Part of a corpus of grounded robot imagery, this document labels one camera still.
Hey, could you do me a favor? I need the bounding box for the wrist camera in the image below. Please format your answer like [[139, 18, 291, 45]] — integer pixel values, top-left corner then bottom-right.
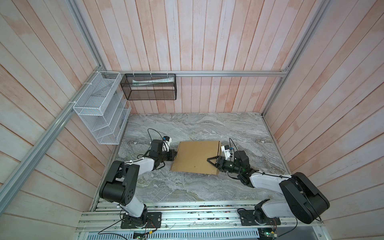
[[221, 145, 233, 161], [163, 136, 172, 152]]

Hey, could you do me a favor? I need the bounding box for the white slotted cable duct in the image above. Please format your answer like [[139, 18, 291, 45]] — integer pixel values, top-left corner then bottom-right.
[[87, 228, 260, 240]]

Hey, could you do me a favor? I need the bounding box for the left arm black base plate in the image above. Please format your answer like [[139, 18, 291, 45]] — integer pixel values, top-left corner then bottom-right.
[[121, 212, 162, 229]]

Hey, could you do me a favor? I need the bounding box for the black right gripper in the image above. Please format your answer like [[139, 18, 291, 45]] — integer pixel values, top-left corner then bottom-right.
[[207, 155, 241, 175]]

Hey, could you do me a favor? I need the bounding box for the white paper in black basket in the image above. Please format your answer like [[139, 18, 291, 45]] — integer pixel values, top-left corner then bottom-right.
[[132, 77, 175, 87]]

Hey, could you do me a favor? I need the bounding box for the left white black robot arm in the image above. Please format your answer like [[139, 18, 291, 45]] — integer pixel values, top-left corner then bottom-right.
[[99, 136, 177, 220]]

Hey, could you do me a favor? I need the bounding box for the black wire mesh basket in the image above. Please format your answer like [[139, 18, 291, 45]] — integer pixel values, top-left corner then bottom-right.
[[120, 73, 178, 101]]

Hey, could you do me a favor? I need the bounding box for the aluminium mounting rail frame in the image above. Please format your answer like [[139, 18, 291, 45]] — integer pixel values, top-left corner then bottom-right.
[[74, 199, 325, 233]]

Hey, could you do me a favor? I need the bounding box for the brown cardboard box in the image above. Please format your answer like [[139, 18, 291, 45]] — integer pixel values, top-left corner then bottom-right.
[[171, 141, 221, 175]]

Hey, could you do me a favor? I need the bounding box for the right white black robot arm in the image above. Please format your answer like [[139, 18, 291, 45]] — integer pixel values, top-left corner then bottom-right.
[[207, 151, 330, 225]]

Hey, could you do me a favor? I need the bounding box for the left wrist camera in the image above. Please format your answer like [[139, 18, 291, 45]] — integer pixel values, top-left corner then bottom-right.
[[163, 136, 172, 152]]

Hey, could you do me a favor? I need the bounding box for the green circuit board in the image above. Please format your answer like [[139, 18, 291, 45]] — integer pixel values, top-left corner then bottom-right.
[[133, 232, 147, 240], [258, 229, 277, 240]]

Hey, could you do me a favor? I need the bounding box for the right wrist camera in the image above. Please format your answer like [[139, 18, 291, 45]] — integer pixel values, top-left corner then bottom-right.
[[221, 145, 233, 161]]

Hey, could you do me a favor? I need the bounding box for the white wire mesh shelf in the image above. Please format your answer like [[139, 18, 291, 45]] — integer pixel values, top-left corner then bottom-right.
[[74, 71, 132, 145]]

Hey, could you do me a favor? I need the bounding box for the left green circuit board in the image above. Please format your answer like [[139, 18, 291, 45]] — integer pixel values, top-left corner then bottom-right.
[[133, 232, 147, 240]]

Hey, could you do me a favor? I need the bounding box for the right green circuit board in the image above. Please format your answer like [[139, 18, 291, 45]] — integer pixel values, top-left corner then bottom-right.
[[258, 229, 277, 240]]

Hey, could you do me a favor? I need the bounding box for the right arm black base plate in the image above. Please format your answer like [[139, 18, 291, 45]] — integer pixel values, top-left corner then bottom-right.
[[237, 208, 281, 226]]

